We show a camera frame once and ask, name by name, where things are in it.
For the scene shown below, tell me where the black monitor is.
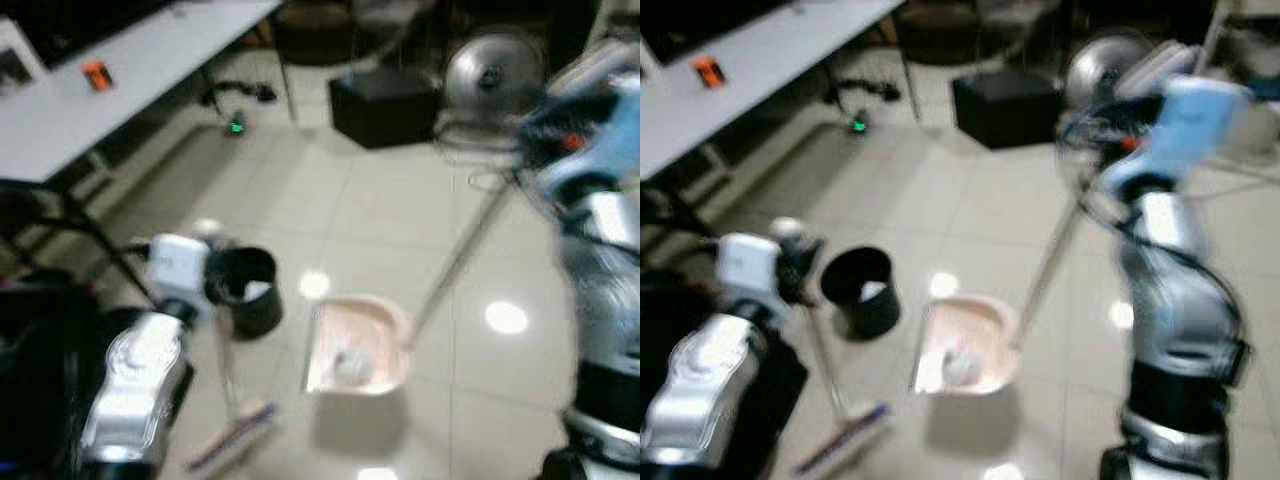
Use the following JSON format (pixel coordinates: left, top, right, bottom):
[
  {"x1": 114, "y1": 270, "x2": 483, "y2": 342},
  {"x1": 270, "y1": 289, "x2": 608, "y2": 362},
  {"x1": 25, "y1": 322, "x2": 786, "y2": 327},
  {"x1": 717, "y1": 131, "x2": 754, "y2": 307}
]
[
  {"x1": 640, "y1": 0, "x2": 796, "y2": 66},
  {"x1": 0, "y1": 0, "x2": 176, "y2": 69}
]

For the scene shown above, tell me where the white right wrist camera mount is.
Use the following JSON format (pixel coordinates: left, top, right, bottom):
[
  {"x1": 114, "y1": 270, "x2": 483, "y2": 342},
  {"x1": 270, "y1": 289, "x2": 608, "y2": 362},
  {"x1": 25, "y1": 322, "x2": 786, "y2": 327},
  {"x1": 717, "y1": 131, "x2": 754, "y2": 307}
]
[
  {"x1": 548, "y1": 40, "x2": 641, "y2": 196},
  {"x1": 1110, "y1": 45, "x2": 1253, "y2": 196}
]

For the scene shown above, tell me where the broom with metal handle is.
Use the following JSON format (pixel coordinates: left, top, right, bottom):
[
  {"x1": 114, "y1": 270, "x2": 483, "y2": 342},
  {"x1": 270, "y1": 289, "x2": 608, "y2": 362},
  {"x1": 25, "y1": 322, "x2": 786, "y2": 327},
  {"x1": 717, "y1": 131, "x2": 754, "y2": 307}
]
[
  {"x1": 772, "y1": 216, "x2": 893, "y2": 478},
  {"x1": 185, "y1": 218, "x2": 283, "y2": 473}
]

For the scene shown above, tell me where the black box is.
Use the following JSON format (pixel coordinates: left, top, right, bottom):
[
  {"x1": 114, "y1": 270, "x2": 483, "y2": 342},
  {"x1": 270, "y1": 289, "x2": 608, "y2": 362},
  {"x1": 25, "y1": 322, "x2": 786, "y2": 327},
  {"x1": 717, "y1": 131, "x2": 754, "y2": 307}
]
[
  {"x1": 951, "y1": 68, "x2": 1067, "y2": 151},
  {"x1": 328, "y1": 67, "x2": 443, "y2": 151}
]

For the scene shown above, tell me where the black power adapter with cable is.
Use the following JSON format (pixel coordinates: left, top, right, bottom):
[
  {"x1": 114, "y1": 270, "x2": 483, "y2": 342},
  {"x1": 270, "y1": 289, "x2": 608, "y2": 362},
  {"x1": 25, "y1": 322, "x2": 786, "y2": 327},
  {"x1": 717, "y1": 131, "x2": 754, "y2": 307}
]
[
  {"x1": 198, "y1": 78, "x2": 279, "y2": 109},
  {"x1": 824, "y1": 76, "x2": 903, "y2": 105}
]

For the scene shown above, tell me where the crumpled white paper ball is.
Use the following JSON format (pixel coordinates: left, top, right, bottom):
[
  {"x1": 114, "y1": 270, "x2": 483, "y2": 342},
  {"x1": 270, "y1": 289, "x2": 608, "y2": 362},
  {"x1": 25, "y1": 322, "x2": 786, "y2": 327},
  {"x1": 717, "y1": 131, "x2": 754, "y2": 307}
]
[{"x1": 334, "y1": 348, "x2": 371, "y2": 384}]

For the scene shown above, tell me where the dark chair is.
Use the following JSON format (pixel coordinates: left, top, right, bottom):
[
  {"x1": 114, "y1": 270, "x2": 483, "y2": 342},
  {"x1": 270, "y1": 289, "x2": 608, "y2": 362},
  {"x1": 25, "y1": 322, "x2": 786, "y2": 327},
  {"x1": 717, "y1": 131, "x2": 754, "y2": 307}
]
[
  {"x1": 893, "y1": 0, "x2": 986, "y2": 69},
  {"x1": 272, "y1": 0, "x2": 356, "y2": 69}
]

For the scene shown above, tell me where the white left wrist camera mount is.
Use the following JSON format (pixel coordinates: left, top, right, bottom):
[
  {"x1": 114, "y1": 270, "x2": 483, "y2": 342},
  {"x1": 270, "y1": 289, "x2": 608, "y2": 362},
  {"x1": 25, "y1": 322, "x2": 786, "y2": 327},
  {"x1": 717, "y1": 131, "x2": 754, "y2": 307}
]
[
  {"x1": 148, "y1": 234, "x2": 212, "y2": 307},
  {"x1": 717, "y1": 232, "x2": 783, "y2": 307}
]

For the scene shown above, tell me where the white folding table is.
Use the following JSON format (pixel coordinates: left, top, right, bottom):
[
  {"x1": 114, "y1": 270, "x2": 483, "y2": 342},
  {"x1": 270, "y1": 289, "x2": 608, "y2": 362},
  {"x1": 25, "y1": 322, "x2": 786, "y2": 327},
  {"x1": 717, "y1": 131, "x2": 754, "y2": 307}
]
[
  {"x1": 0, "y1": 0, "x2": 298, "y2": 303},
  {"x1": 640, "y1": 0, "x2": 918, "y2": 216}
]

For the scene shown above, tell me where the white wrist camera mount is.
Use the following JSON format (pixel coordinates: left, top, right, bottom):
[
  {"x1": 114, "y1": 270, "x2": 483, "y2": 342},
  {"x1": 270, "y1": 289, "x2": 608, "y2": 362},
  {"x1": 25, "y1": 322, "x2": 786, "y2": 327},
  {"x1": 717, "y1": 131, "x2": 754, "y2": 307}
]
[
  {"x1": 717, "y1": 232, "x2": 783, "y2": 307},
  {"x1": 148, "y1": 234, "x2": 212, "y2": 307},
  {"x1": 548, "y1": 40, "x2": 641, "y2": 196},
  {"x1": 1110, "y1": 45, "x2": 1253, "y2": 196}
]

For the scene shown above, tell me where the black round waste bin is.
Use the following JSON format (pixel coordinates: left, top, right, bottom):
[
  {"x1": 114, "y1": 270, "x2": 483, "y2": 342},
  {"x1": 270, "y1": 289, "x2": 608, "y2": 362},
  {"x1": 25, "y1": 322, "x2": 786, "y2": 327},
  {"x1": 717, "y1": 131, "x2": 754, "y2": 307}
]
[
  {"x1": 214, "y1": 246, "x2": 285, "y2": 340},
  {"x1": 820, "y1": 246, "x2": 902, "y2": 340}
]

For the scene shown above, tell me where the pink long-handled dustpan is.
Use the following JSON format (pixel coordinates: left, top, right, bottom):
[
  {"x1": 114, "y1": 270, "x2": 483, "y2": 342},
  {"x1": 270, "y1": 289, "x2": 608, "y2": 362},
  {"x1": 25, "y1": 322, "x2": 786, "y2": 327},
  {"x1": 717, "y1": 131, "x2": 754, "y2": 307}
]
[
  {"x1": 911, "y1": 195, "x2": 1089, "y2": 396},
  {"x1": 302, "y1": 175, "x2": 523, "y2": 397}
]

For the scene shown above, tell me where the round silver floor fan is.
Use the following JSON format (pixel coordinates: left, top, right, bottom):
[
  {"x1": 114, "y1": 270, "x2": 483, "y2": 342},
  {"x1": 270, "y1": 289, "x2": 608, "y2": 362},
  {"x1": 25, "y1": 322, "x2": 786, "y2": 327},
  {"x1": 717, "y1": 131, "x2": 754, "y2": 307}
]
[
  {"x1": 436, "y1": 28, "x2": 548, "y2": 151},
  {"x1": 1062, "y1": 30, "x2": 1153, "y2": 113}
]

